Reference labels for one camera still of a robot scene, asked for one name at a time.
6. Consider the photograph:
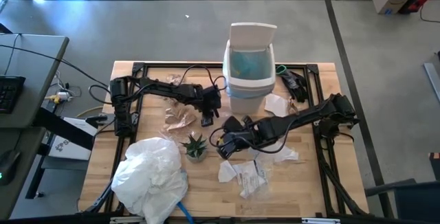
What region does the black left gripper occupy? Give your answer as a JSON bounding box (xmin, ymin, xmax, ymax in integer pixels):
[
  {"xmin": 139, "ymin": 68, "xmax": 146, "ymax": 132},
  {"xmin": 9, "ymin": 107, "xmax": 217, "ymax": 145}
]
[{"xmin": 195, "ymin": 85, "xmax": 223, "ymax": 128}]

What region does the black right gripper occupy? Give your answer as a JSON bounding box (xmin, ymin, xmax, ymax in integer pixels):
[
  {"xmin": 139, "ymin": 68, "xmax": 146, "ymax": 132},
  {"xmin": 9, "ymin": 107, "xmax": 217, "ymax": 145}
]
[{"xmin": 217, "ymin": 115, "xmax": 265, "ymax": 160}]

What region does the white triangular paper piece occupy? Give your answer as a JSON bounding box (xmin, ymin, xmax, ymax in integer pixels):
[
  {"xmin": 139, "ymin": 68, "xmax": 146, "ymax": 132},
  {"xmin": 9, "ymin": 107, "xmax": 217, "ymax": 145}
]
[{"xmin": 218, "ymin": 160, "xmax": 238, "ymax": 183}]

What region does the white printed paper slip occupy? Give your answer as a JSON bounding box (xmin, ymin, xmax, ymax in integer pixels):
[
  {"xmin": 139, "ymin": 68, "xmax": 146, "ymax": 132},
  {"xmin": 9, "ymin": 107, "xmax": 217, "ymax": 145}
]
[{"xmin": 232, "ymin": 159, "xmax": 270, "ymax": 200}]

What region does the white plastic trash bin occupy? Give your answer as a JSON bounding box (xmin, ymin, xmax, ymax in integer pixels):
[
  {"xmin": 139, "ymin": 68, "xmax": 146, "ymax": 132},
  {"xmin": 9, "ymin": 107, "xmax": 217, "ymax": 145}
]
[{"xmin": 222, "ymin": 45, "xmax": 278, "ymax": 115}]

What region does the clear plastic bag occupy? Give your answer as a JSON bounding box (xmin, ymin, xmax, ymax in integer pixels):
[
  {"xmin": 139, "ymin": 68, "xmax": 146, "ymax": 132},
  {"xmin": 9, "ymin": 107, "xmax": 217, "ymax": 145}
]
[{"xmin": 232, "ymin": 158, "xmax": 276, "ymax": 204}]

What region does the blue trash bag liner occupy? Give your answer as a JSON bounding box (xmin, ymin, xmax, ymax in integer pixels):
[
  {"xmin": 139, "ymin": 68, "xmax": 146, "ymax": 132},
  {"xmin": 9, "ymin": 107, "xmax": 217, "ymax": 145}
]
[{"xmin": 225, "ymin": 50, "xmax": 276, "ymax": 100}]

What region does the large white plastic bag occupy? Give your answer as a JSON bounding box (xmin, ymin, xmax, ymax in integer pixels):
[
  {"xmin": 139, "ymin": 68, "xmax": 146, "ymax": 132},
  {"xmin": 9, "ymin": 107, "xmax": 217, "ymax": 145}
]
[{"xmin": 111, "ymin": 137, "xmax": 189, "ymax": 224}]

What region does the succulent in patterned grey pot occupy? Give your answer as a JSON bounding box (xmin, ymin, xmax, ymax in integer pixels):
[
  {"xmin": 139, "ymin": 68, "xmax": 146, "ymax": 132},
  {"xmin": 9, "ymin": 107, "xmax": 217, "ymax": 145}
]
[{"xmin": 180, "ymin": 133, "xmax": 209, "ymax": 164}]

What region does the crumpled clear plastic wrap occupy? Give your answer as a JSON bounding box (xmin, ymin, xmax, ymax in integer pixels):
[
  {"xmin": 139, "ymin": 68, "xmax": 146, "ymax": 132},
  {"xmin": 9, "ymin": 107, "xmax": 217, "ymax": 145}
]
[{"xmin": 247, "ymin": 141, "xmax": 300, "ymax": 164}]

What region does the small crumpled brown paper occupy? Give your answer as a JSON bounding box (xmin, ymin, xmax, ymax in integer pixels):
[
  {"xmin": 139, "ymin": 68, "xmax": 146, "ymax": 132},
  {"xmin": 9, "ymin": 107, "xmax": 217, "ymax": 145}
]
[{"xmin": 287, "ymin": 98, "xmax": 300, "ymax": 115}]

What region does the black glove with green cuff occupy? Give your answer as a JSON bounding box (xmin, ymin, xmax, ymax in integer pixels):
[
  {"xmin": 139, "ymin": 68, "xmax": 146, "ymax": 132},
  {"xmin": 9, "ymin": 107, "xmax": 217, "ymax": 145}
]
[{"xmin": 274, "ymin": 65, "xmax": 310, "ymax": 103}]

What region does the white printed box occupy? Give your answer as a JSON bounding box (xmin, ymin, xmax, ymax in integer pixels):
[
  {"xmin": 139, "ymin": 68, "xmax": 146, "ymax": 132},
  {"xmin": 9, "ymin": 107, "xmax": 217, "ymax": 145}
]
[{"xmin": 47, "ymin": 117, "xmax": 99, "ymax": 161}]

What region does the yellow plug adapter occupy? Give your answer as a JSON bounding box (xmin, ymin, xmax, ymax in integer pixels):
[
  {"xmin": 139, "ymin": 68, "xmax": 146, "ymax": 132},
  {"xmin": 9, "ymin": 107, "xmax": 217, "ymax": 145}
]
[{"xmin": 43, "ymin": 91, "xmax": 72, "ymax": 104}]

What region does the grey desk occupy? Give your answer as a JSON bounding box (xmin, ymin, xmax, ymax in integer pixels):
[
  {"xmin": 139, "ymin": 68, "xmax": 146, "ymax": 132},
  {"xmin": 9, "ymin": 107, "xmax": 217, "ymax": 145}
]
[{"xmin": 0, "ymin": 33, "xmax": 69, "ymax": 218}]

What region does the dark office chair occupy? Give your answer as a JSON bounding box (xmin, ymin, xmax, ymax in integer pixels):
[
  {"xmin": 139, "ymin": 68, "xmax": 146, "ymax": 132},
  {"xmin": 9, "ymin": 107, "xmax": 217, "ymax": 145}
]
[{"xmin": 364, "ymin": 178, "xmax": 440, "ymax": 224}]

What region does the black keyboard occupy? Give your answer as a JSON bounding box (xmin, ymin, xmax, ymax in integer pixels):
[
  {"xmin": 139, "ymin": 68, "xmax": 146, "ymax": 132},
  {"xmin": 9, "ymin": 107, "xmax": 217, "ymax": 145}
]
[{"xmin": 0, "ymin": 75, "xmax": 27, "ymax": 115}]

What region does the black computer mouse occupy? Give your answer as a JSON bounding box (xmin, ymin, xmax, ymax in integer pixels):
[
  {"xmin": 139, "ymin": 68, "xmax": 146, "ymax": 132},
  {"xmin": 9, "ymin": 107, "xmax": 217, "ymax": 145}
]
[{"xmin": 0, "ymin": 150, "xmax": 21, "ymax": 186}]

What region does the grey metal bar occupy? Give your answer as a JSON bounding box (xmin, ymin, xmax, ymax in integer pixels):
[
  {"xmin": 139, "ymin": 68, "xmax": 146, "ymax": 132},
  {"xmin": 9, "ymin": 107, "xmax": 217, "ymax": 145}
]
[{"xmin": 423, "ymin": 62, "xmax": 440, "ymax": 103}]

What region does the black aluminium table frame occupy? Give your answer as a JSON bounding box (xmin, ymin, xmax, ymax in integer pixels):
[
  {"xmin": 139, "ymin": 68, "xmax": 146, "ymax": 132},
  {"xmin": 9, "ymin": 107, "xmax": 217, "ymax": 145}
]
[{"xmin": 82, "ymin": 61, "xmax": 371, "ymax": 218}]

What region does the black desk cable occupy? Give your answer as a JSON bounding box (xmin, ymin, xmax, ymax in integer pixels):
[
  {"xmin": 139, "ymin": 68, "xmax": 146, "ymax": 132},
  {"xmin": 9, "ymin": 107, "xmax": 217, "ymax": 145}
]
[{"xmin": 0, "ymin": 33, "xmax": 109, "ymax": 88}]

